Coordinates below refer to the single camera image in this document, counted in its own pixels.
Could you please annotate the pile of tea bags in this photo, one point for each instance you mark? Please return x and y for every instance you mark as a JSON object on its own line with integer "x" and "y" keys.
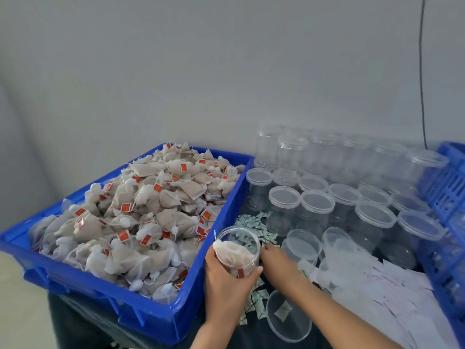
{"x": 138, "y": 214}

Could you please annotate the white mesh tea bag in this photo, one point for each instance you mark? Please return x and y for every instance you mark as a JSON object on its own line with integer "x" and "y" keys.
{"x": 232, "y": 254}

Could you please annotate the pile of green desiccant packets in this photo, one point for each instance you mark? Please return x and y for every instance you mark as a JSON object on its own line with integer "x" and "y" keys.
{"x": 254, "y": 221}

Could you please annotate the group of lidded jars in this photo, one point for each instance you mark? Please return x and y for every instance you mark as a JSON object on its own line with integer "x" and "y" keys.
{"x": 341, "y": 185}

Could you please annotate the pile of white label papers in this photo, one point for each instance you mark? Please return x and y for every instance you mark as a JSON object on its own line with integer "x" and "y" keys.
{"x": 392, "y": 294}

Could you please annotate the blue plastic tray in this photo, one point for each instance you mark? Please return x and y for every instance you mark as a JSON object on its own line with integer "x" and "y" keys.
{"x": 72, "y": 294}

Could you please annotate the person's right hand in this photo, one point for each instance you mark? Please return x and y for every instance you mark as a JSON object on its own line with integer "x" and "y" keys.
{"x": 283, "y": 272}

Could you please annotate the clear jar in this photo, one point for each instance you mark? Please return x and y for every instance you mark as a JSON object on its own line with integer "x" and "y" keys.
{"x": 247, "y": 236}

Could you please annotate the blue slatted crate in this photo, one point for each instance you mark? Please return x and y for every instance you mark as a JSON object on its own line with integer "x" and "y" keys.
{"x": 450, "y": 214}

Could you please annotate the person's right forearm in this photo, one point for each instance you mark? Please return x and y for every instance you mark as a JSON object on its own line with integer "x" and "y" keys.
{"x": 341, "y": 320}

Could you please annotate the person's left hand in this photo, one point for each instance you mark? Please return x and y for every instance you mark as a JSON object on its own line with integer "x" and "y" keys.
{"x": 229, "y": 298}

